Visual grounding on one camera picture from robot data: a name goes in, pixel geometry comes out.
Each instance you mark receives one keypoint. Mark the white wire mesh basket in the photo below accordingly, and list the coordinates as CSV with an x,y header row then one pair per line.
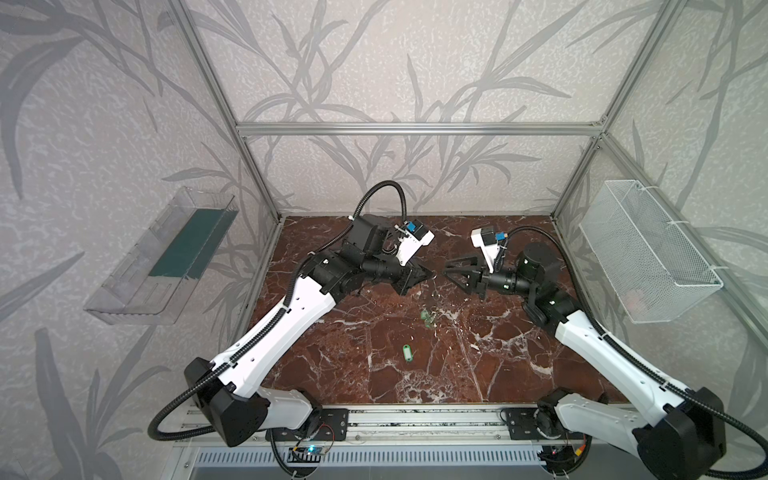
x,y
654,268

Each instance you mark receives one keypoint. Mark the clear plastic wall bin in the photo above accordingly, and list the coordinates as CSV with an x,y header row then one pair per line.
x,y
155,280

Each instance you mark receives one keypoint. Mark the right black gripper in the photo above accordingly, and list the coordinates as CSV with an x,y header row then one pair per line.
x,y
477,280

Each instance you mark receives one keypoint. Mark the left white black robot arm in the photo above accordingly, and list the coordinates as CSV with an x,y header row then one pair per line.
x,y
235,402

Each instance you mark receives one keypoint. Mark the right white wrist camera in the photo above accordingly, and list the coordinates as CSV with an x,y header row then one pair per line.
x,y
489,242

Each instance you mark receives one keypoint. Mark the green circuit board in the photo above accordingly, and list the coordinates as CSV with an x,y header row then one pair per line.
x,y
312,453

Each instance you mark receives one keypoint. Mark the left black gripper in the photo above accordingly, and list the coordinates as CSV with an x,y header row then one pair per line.
x,y
402,275

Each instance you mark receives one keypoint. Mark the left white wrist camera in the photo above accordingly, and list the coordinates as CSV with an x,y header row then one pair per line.
x,y
412,235

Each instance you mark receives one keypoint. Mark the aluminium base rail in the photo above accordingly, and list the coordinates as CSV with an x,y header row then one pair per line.
x,y
455,424

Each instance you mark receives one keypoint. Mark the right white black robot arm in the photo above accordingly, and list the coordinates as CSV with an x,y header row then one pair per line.
x,y
673,438

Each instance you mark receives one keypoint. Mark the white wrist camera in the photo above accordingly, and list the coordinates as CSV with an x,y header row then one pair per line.
x,y
489,242
412,235

